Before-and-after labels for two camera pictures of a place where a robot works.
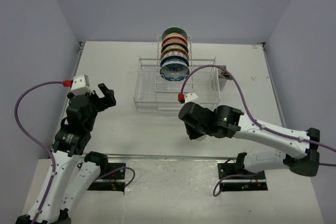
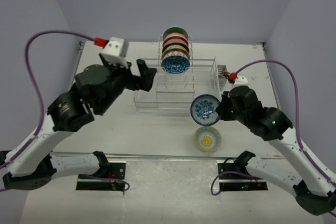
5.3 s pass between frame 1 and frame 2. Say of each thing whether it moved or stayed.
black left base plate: stayed
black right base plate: stayed
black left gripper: moved
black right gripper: moved
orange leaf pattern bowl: stayed
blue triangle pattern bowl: stayed
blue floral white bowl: moved
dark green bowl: stayed
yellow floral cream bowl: stayed
